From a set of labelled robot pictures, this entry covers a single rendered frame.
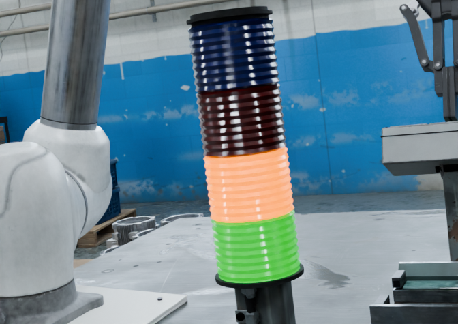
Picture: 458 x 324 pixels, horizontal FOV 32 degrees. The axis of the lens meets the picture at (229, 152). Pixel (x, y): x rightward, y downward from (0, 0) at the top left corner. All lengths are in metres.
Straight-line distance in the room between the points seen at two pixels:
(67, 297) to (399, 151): 0.57
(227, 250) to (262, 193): 0.05
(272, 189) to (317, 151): 6.26
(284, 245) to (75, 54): 0.89
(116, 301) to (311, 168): 5.55
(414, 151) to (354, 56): 5.61
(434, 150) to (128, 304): 0.58
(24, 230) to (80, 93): 0.29
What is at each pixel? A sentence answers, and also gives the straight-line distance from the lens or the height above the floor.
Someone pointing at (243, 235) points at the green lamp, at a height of 1.07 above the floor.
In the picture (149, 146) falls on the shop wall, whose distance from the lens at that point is 7.46.
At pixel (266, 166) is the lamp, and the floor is 1.11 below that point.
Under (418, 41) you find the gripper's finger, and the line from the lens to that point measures 1.11.
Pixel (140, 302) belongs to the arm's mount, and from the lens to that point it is 1.34.
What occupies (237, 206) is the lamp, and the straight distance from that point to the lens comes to 0.54.
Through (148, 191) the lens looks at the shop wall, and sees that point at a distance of 7.55.
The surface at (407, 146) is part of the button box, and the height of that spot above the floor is 1.05.
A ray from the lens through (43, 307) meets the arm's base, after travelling 1.26.
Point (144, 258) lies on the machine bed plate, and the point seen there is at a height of 0.80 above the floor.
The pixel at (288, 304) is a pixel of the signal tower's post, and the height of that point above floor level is 1.01.
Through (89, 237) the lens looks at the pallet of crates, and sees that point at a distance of 5.90.
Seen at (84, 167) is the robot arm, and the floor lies 1.04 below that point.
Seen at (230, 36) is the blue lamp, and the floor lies 1.20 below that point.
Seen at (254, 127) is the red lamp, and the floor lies 1.14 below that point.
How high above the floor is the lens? 1.18
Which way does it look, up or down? 6 degrees down
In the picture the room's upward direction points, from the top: 7 degrees counter-clockwise
